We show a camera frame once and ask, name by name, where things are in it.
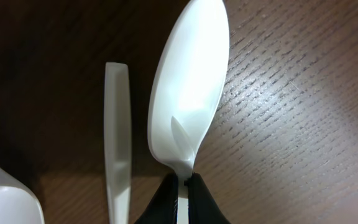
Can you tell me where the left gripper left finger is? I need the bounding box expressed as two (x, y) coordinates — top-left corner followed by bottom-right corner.
(135, 173), (178, 224)

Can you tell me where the white spoon bowl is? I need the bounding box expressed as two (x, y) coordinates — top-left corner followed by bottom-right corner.
(147, 0), (229, 223)

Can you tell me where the white spoon bowl down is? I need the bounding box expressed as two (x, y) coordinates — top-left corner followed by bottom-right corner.
(104, 62), (132, 224)

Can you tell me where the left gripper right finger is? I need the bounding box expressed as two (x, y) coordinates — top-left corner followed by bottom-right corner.
(186, 173), (230, 224)

